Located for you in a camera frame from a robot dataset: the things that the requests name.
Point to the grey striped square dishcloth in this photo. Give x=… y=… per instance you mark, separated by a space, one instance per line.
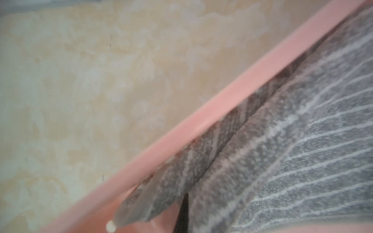
x=297 y=151

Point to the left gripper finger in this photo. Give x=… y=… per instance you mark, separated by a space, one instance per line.
x=181 y=225

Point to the pink plastic basket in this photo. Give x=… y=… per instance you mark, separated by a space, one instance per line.
x=94 y=211

